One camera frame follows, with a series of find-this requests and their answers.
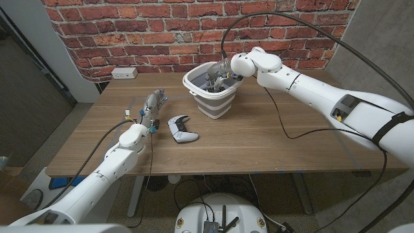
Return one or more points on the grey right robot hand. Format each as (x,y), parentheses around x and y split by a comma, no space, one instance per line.
(218,69)

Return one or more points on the white power outlet box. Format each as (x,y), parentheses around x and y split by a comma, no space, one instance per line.
(124,73)

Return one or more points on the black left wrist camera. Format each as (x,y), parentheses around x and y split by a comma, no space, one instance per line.
(156,124)

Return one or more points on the white robot torso base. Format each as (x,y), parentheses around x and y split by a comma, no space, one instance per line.
(194,213)

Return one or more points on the small grey computer box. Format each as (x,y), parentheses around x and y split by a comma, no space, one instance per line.
(211,227)

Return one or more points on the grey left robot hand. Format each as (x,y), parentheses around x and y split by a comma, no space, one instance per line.
(152,105)

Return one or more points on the white black game controller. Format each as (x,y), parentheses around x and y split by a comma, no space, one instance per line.
(181,134)

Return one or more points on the metal table leg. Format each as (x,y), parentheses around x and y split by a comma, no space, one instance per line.
(302,194)
(135,197)

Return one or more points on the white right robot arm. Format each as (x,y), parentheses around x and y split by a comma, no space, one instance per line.
(307,87)

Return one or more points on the red brick printed backdrop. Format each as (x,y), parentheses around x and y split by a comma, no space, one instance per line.
(145,32)

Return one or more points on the white grey collapsible bucket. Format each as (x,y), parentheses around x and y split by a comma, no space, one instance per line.
(215,103)

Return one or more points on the black antenna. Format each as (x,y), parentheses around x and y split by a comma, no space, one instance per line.
(223,217)
(232,223)

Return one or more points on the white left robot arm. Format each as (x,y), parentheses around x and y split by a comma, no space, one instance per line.
(116,161)

